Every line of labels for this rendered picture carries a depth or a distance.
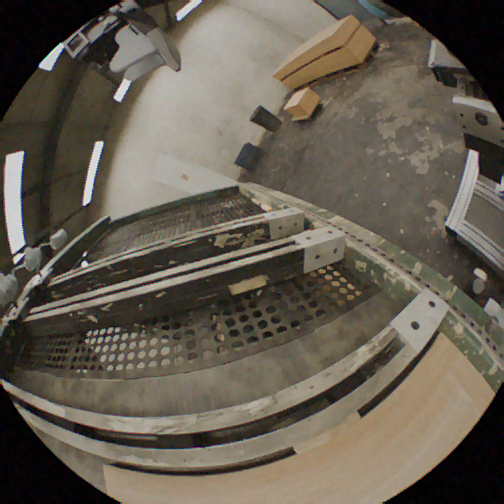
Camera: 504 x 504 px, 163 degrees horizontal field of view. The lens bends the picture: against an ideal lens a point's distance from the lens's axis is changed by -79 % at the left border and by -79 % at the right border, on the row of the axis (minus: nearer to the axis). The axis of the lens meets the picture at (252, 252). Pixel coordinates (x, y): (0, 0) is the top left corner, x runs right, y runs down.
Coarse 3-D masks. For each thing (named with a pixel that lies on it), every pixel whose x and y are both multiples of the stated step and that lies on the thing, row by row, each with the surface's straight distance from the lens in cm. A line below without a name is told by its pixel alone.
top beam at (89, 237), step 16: (96, 224) 144; (80, 240) 123; (96, 240) 137; (64, 256) 109; (80, 256) 119; (64, 272) 107; (32, 288) 92; (32, 304) 91; (16, 320) 86; (0, 336) 83; (16, 336) 85; (0, 352) 82; (16, 352) 85; (0, 368) 82
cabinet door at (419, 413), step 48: (432, 384) 33; (480, 384) 42; (384, 432) 27; (432, 432) 32; (144, 480) 30; (192, 480) 27; (240, 480) 25; (288, 480) 25; (336, 480) 26; (384, 480) 29
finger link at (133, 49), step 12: (120, 36) 24; (132, 36) 23; (144, 36) 22; (156, 36) 21; (120, 48) 23; (132, 48) 22; (144, 48) 22; (156, 48) 21; (168, 48) 21; (120, 60) 22; (132, 60) 21; (168, 60) 20
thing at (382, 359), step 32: (416, 320) 29; (384, 352) 28; (416, 352) 26; (320, 384) 20; (352, 384) 21; (384, 384) 22; (32, 416) 43; (64, 416) 34; (96, 416) 28; (192, 416) 20; (224, 416) 19; (256, 416) 19; (288, 416) 22; (320, 416) 19; (96, 448) 28; (128, 448) 24; (160, 448) 22; (192, 448) 21; (224, 448) 19; (256, 448) 19
